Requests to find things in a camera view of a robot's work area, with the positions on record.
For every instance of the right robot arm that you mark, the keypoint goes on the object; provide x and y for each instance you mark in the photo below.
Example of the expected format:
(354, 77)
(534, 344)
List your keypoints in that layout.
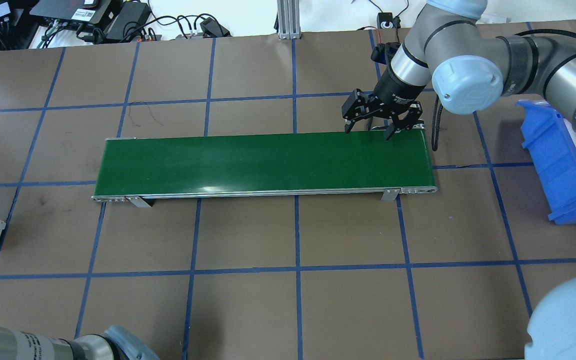
(469, 73)

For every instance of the blue plastic bin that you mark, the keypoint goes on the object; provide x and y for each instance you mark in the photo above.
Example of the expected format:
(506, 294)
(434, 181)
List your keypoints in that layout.
(551, 143)

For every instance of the green conveyor belt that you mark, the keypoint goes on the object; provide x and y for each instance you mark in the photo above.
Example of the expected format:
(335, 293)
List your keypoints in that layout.
(140, 170)

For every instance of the small black camera box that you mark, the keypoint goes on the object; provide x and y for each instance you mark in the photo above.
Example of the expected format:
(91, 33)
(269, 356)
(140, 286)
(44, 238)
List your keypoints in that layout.
(385, 20)

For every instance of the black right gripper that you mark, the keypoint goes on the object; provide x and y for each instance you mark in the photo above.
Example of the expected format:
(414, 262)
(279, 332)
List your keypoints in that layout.
(393, 92)

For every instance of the black power adapter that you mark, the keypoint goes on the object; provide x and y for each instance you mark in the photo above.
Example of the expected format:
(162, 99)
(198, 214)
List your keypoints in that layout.
(133, 14)

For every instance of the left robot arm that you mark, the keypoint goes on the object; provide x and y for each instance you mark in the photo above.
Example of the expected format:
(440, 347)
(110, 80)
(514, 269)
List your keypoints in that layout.
(115, 343)

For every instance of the aluminium frame post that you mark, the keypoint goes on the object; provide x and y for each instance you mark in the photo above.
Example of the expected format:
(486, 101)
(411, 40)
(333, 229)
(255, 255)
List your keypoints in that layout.
(288, 25)

